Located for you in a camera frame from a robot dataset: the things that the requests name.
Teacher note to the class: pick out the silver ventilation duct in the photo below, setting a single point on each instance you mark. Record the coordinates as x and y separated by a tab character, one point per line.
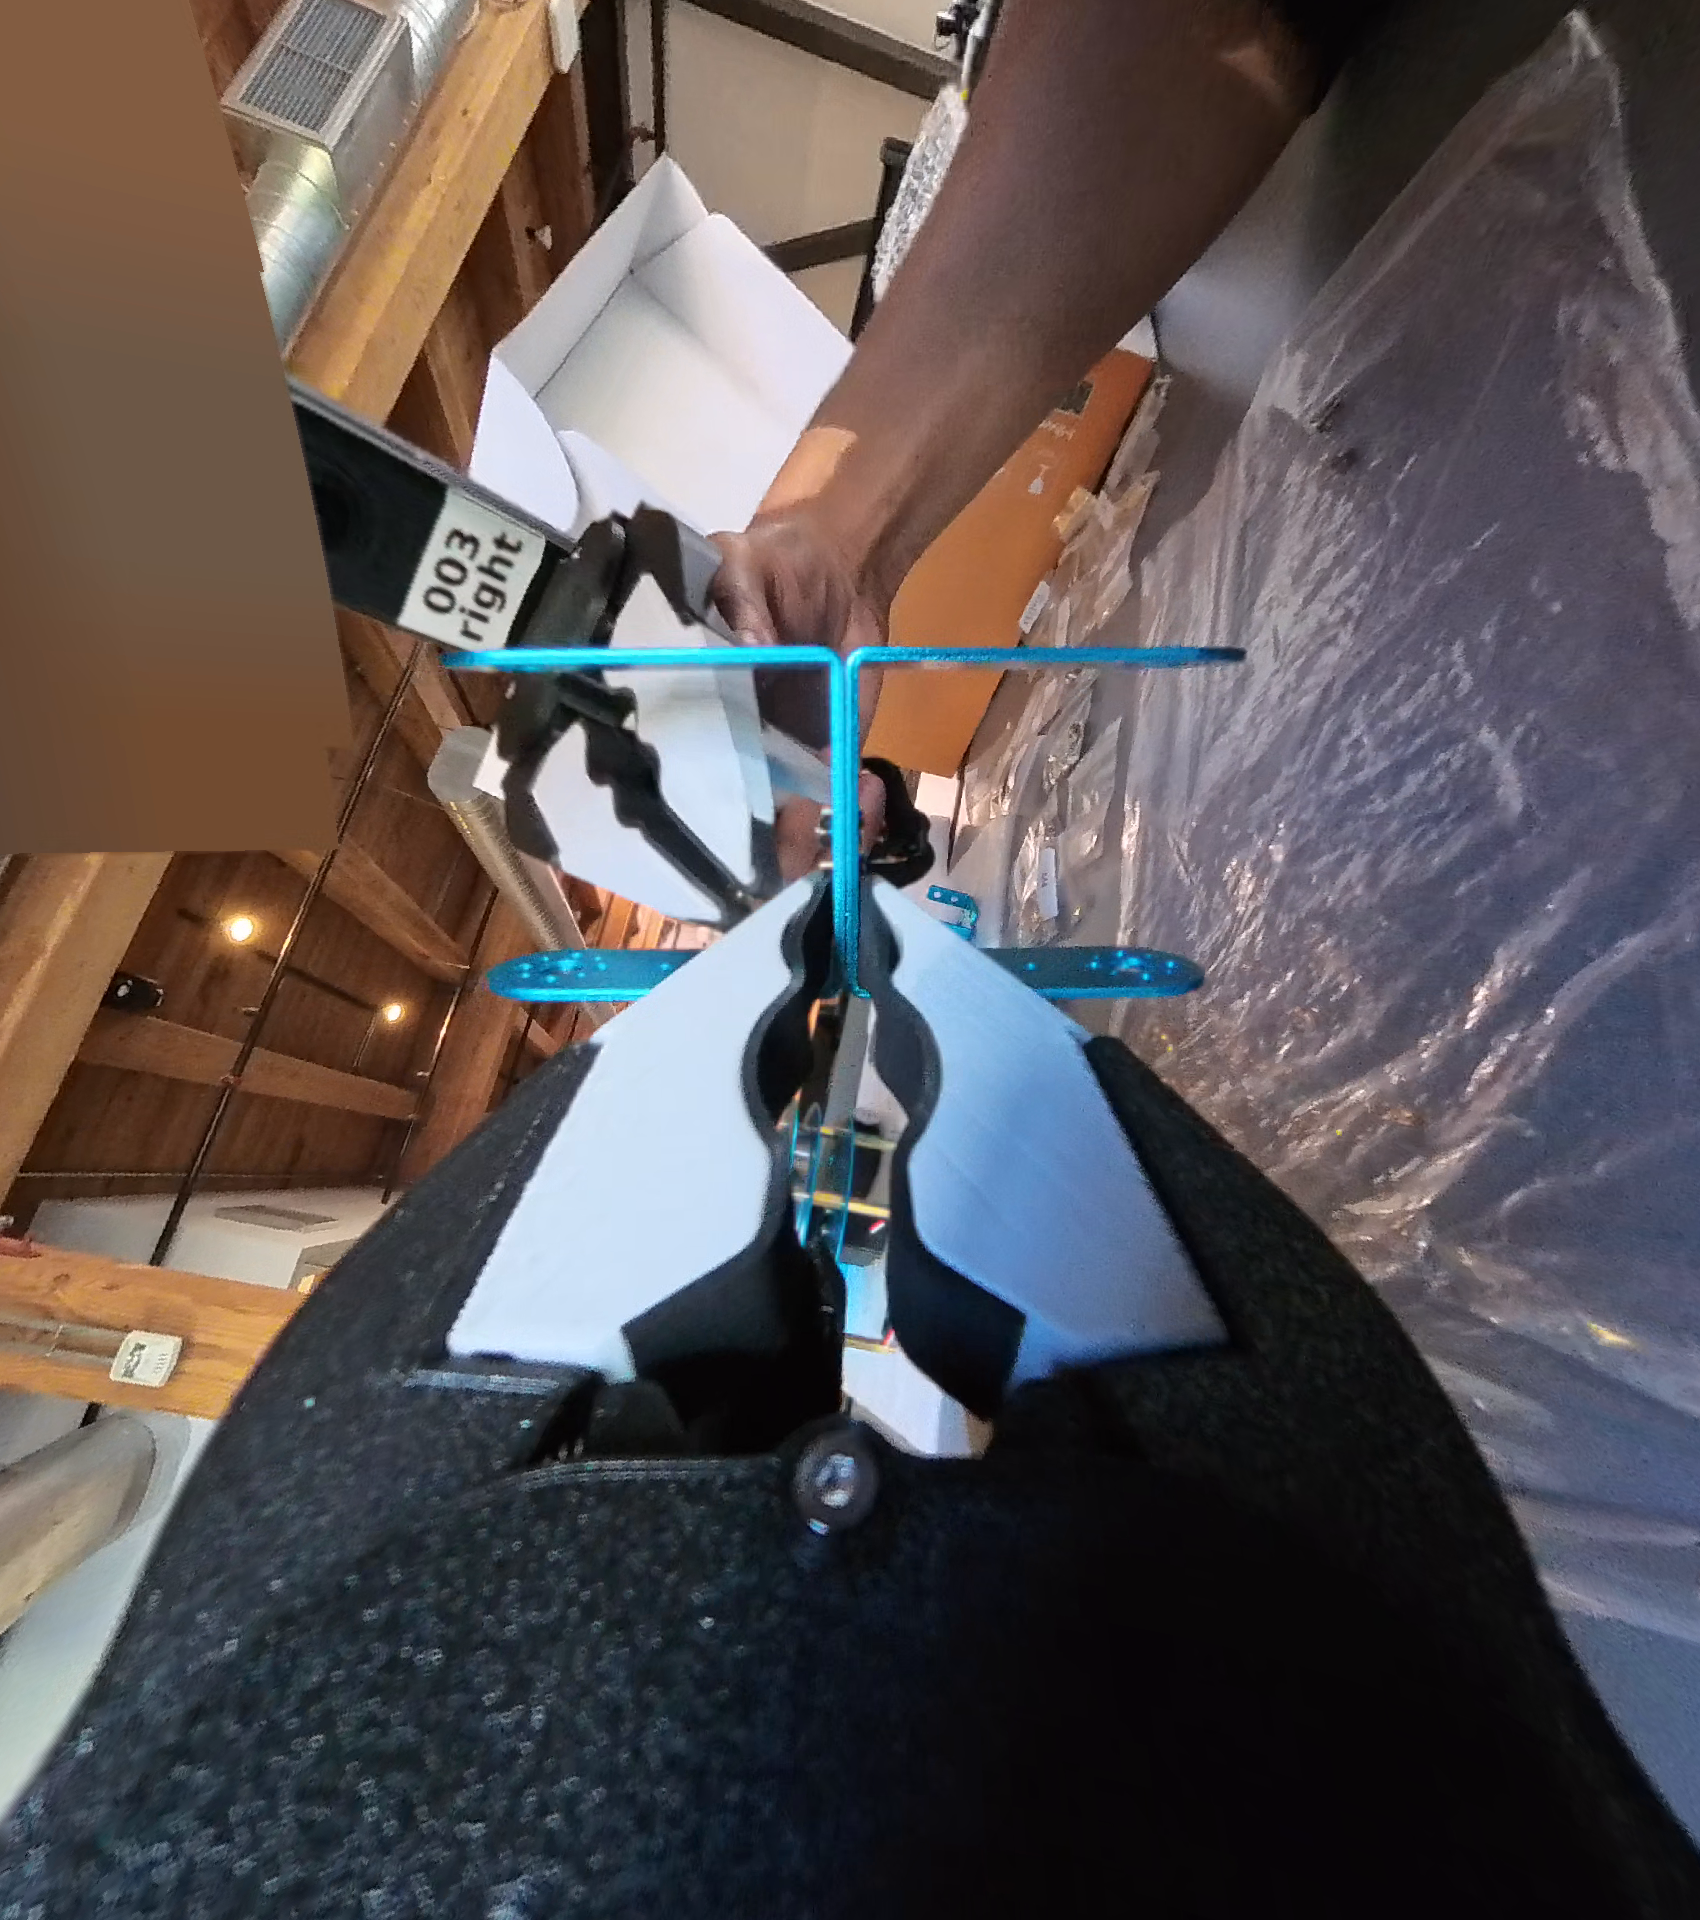
519	916

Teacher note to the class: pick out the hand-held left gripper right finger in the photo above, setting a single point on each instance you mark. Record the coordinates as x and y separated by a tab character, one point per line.
1061	1186

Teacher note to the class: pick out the person's right hand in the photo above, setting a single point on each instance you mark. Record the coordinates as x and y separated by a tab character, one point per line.
805	585

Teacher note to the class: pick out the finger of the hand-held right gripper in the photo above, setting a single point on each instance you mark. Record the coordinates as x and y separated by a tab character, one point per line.
805	751
684	765

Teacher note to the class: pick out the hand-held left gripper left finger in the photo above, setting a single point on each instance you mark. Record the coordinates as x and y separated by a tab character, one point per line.
639	1186

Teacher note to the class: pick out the clear plastic bag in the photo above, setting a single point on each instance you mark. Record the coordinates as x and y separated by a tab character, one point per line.
1464	751

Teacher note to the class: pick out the person's right forearm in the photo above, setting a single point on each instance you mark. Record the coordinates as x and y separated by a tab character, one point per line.
1030	226

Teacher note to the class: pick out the white cardboard box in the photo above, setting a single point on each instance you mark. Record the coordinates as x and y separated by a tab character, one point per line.
670	329

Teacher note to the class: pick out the blue H-shaped metal bracket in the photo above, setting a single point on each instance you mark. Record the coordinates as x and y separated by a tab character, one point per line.
1105	974

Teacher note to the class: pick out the silver duct with vent grille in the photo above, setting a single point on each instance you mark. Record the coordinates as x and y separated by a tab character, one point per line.
324	151

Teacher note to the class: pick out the group of small zip bags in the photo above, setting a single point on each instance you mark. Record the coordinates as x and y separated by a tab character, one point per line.
1061	720

